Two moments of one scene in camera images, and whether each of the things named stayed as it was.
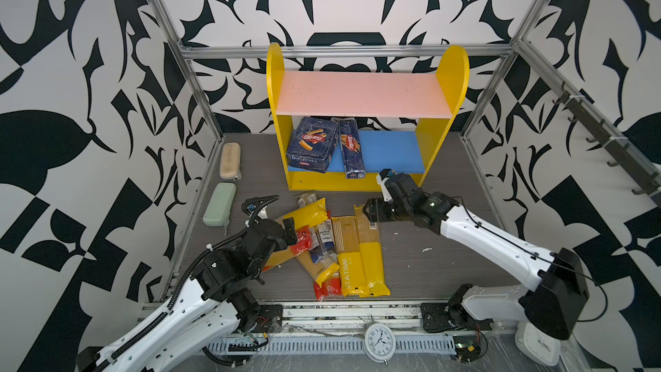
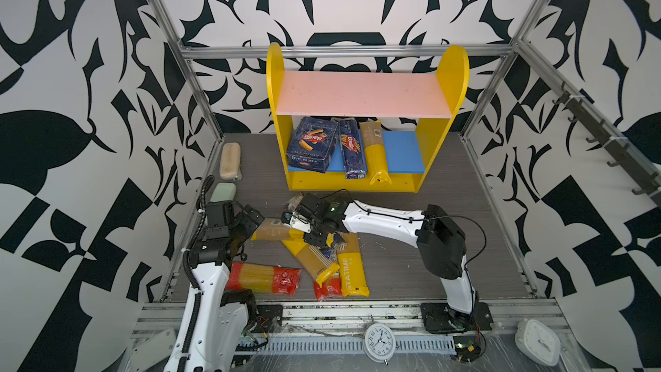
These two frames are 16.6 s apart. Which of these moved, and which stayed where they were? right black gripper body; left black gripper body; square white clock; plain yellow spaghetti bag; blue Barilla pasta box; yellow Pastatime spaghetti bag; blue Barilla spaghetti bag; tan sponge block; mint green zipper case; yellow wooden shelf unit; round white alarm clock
Moved: plain yellow spaghetti bag; left black gripper body; right black gripper body
Stayed: yellow Pastatime spaghetti bag; yellow wooden shelf unit; blue Barilla spaghetti bag; square white clock; mint green zipper case; tan sponge block; blue Barilla pasta box; round white alarm clock
